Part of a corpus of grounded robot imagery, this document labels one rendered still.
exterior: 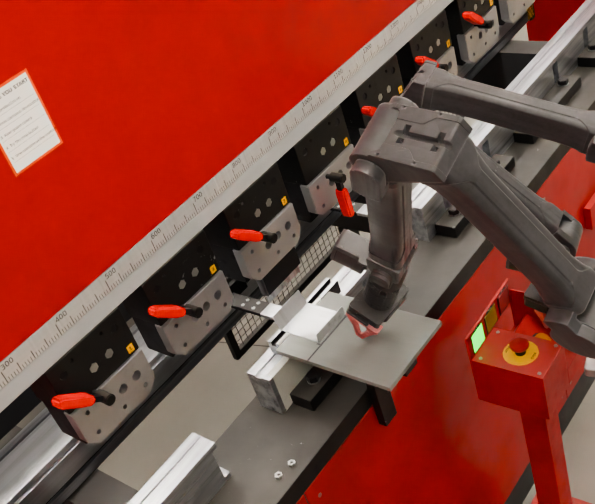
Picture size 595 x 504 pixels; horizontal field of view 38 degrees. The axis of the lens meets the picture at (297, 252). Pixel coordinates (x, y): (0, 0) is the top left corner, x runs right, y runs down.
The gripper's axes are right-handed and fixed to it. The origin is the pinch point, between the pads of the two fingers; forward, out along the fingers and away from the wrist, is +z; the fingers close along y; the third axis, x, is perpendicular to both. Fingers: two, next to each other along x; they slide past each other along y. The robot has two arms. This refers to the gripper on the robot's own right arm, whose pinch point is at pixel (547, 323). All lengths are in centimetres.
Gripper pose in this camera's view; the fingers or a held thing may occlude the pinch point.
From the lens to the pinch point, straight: 190.7
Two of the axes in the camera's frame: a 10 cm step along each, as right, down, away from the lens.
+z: 0.7, 7.1, 7.0
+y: -8.3, -3.5, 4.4
